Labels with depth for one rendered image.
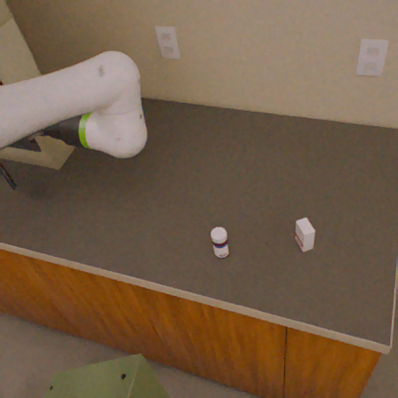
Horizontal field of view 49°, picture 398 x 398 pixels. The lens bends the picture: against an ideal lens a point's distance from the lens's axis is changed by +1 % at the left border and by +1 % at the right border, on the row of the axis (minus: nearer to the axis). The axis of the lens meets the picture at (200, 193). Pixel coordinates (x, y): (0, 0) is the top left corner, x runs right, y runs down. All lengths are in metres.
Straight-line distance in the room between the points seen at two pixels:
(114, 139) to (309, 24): 0.67
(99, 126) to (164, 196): 0.40
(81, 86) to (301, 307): 0.69
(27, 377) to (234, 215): 1.38
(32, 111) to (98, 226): 0.55
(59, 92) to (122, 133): 0.17
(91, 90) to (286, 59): 0.72
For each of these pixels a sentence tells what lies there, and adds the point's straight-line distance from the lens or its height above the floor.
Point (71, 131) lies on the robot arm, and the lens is 1.04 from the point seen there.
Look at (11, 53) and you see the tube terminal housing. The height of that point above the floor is 1.34.
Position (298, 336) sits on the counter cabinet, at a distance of 1.23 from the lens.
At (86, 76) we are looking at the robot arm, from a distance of 0.89.
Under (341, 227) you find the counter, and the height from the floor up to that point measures 0.94.
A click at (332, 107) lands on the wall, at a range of 1.50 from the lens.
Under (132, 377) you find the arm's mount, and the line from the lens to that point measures 0.70.
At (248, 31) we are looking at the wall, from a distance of 1.40.
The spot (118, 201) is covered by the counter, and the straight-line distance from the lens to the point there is 1.34.
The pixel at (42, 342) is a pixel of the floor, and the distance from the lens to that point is 2.31.
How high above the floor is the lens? 1.93
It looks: 50 degrees down
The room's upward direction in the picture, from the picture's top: 12 degrees counter-clockwise
